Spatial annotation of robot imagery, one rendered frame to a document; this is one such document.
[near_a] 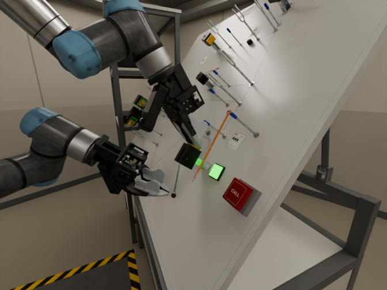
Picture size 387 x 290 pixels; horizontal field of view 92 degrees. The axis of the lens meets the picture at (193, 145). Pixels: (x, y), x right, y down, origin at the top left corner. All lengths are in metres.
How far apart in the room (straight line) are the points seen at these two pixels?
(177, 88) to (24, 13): 0.32
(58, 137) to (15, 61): 2.42
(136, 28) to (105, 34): 0.06
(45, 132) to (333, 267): 0.85
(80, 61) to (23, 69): 2.51
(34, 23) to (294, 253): 0.91
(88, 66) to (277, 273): 0.70
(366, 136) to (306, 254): 1.99
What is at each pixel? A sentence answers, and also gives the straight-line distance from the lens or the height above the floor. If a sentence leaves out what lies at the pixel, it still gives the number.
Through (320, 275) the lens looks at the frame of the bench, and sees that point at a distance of 0.75.
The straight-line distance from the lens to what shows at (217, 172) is 0.48.
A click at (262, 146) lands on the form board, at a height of 1.19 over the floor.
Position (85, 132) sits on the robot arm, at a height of 1.22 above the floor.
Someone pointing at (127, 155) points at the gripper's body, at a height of 1.17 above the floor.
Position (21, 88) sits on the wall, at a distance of 2.88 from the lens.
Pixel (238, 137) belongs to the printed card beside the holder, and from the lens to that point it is 0.51.
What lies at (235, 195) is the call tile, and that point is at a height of 1.11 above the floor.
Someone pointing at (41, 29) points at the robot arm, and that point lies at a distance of 0.53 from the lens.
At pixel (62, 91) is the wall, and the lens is 2.95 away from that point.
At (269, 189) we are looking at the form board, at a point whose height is 1.13.
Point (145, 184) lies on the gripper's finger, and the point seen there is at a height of 1.09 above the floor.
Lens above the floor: 1.31
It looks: 17 degrees down
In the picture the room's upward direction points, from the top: straight up
